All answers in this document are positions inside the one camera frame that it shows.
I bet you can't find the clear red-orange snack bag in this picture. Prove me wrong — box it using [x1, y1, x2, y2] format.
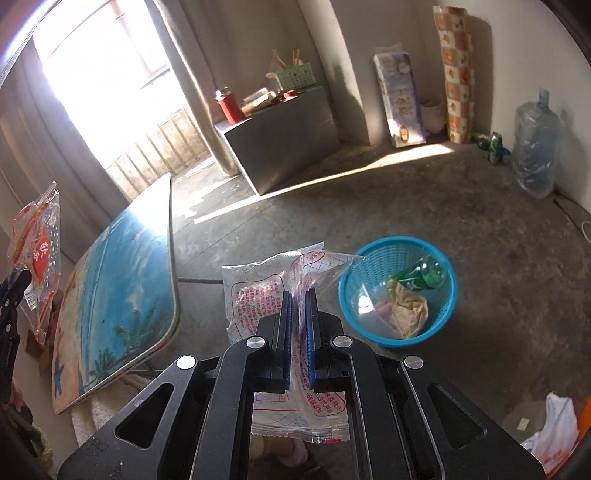
[7, 181, 61, 346]

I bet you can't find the brown paper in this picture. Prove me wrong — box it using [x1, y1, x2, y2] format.
[387, 280, 429, 339]

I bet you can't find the clear plastic bag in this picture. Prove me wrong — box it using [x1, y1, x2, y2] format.
[351, 282, 402, 339]

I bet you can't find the white red-printed cake wrapper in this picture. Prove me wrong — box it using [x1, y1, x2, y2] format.
[222, 242, 363, 444]

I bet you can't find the blue plastic trash basket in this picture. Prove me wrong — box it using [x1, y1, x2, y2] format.
[339, 236, 459, 348]

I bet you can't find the foot in pink slipper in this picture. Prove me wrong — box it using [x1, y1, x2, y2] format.
[249, 435, 308, 468]

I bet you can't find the beach print folding table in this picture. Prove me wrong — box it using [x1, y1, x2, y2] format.
[52, 175, 179, 414]

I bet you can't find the white plastic shopping bag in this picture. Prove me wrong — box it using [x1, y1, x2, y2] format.
[521, 393, 579, 476]

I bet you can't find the green glass bottle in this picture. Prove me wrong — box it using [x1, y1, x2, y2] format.
[389, 255, 446, 291]

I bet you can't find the red thermos bottle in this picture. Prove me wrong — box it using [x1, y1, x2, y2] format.
[215, 87, 245, 125]

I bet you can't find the grey window curtain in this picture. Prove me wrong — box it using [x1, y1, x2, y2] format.
[145, 1, 239, 176]

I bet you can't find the grey metal cabinet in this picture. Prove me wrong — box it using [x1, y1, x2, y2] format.
[215, 86, 341, 195]

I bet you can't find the green drink can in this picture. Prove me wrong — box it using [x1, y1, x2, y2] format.
[472, 132, 511, 165]

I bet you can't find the large clear water jug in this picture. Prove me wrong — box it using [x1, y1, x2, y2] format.
[511, 88, 562, 199]

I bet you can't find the toilet paper roll pack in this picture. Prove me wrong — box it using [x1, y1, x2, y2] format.
[373, 43, 427, 148]

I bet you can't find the green plastic utensil basket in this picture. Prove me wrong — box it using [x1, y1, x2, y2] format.
[266, 62, 317, 92]

